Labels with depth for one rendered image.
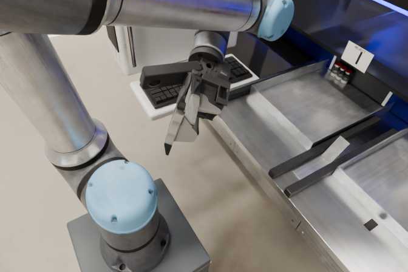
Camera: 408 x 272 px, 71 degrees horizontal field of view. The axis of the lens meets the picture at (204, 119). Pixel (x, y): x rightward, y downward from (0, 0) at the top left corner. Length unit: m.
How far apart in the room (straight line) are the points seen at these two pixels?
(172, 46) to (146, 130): 0.99
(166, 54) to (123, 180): 0.67
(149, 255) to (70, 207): 1.14
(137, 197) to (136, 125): 1.53
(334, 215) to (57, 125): 0.58
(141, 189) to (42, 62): 0.25
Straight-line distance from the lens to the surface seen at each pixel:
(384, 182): 0.83
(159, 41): 1.07
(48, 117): 0.49
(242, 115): 0.84
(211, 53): 0.57
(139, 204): 0.51
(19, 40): 0.42
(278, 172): 0.70
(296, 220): 1.52
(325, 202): 0.72
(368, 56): 0.93
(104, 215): 0.51
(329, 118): 0.91
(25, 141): 2.16
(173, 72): 0.54
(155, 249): 0.65
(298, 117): 0.87
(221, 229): 1.60
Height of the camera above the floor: 1.45
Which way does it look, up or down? 45 degrees down
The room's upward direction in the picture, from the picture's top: 4 degrees clockwise
